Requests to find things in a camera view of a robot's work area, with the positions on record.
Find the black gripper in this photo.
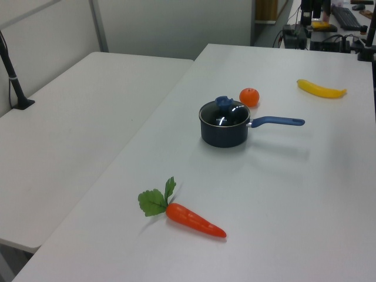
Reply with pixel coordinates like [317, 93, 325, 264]
[301, 0, 323, 26]

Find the glass lid with blue knob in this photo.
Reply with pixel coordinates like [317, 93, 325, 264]
[199, 95, 251, 127]

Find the black electronics box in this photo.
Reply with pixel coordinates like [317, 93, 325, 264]
[282, 24, 308, 50]

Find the black keyboard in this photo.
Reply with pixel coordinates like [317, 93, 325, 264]
[331, 5, 361, 31]

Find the brown wooden panel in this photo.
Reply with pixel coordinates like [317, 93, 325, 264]
[254, 0, 278, 23]

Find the black clamp pole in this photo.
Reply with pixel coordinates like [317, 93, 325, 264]
[356, 17, 376, 62]

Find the yellow toy banana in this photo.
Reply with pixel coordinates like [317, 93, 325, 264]
[296, 78, 348, 99]

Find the orange toy fruit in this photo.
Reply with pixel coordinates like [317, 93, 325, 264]
[239, 87, 261, 108]

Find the dark blue saucepan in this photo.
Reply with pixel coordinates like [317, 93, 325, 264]
[198, 100, 306, 149]

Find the orange toy carrot with leaves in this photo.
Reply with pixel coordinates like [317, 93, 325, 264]
[137, 176, 227, 239]

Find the black device with cables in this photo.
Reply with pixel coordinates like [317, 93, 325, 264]
[309, 34, 353, 54]

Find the grey partition post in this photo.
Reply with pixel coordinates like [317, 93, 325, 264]
[89, 0, 110, 54]

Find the black camera pole with base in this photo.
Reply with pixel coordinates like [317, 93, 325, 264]
[0, 29, 36, 110]

